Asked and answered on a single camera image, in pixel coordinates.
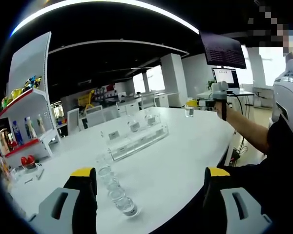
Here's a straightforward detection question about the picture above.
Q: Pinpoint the pile of colourful snack packets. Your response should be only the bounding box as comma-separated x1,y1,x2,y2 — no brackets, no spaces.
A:
0,75,42,110

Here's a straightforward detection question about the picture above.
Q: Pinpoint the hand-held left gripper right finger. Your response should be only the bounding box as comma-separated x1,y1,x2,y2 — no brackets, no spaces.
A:
202,166,274,234

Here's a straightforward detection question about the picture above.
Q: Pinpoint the yellow shopping cart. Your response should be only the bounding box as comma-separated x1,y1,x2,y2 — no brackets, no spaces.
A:
77,89,95,110

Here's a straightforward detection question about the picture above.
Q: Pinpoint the row of white cabinets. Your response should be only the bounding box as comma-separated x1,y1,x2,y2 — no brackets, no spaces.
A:
117,91,180,113

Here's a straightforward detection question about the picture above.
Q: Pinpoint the laptop screen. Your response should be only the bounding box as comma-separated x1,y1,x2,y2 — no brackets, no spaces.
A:
211,67,241,90

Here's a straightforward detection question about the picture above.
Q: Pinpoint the background display shelving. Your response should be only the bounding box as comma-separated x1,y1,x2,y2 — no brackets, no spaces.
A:
94,82,135,100

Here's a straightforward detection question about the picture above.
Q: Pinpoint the curved ceiling light strip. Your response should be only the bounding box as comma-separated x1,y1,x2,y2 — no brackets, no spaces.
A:
9,0,200,37

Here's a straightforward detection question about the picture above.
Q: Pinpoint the white office chair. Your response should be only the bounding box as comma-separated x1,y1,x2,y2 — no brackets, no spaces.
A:
139,92,157,110
82,108,122,129
67,108,81,134
85,105,103,113

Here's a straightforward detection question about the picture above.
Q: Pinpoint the white drink bottle green label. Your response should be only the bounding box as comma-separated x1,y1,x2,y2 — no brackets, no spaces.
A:
37,114,46,134

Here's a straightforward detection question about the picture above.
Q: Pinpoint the white display shelf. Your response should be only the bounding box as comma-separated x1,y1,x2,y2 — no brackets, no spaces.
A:
0,31,62,169

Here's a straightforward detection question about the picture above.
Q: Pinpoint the white wearable device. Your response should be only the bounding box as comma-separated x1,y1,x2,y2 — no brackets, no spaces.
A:
272,58,293,141

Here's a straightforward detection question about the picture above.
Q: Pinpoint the clear glass reagent bottle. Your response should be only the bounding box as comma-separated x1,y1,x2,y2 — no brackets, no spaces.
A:
108,190,140,217
128,114,140,133
99,168,120,193
185,97,195,118
145,111,156,127
95,153,110,171

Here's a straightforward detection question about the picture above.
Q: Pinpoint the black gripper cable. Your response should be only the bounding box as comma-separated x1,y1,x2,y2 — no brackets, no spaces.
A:
226,90,251,117

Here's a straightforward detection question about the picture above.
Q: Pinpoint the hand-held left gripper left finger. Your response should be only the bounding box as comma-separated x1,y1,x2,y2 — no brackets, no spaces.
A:
26,167,98,234

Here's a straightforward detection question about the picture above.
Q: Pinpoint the blue drink bottle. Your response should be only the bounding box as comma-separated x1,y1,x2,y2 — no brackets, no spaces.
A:
24,118,31,140
11,120,24,146

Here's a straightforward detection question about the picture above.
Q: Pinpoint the dark wall monitor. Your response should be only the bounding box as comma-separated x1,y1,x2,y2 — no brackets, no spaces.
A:
199,30,247,70

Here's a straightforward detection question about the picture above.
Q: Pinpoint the black cable bundle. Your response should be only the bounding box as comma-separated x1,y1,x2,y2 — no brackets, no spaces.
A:
230,138,249,164

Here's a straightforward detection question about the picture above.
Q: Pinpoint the clear acrylic reagent rack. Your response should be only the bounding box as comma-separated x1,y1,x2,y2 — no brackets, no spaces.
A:
100,113,169,162

